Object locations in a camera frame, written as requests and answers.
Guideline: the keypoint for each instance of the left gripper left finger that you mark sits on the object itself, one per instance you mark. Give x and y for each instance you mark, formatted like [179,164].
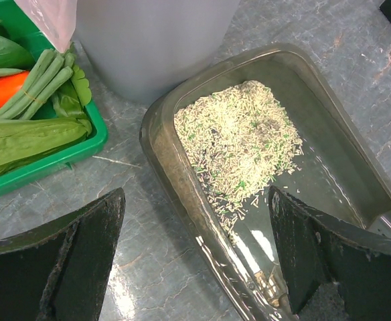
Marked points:
[60,270]

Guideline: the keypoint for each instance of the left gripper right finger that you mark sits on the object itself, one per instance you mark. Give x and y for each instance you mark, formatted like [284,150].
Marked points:
[327,262]

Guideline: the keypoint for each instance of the dark translucent litter box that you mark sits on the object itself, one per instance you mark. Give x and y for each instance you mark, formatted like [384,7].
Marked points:
[336,174]

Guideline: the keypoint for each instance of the pile of pellet cat litter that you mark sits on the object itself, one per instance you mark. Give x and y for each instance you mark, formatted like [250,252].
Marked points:
[238,141]

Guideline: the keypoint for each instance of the flat green leaf vegetable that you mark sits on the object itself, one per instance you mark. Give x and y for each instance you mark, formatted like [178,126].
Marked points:
[23,142]

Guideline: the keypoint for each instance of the green long beans bundle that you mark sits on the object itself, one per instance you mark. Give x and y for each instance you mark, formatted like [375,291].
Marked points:
[51,70]

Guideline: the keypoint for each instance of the bundle of green onions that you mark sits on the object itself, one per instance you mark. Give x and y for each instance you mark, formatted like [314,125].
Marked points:
[68,100]

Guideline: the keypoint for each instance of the grey trash bin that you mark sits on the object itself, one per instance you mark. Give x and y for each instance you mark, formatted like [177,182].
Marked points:
[142,49]

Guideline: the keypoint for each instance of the pink plastic bin liner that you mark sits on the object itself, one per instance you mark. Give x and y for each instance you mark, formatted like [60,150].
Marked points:
[56,19]

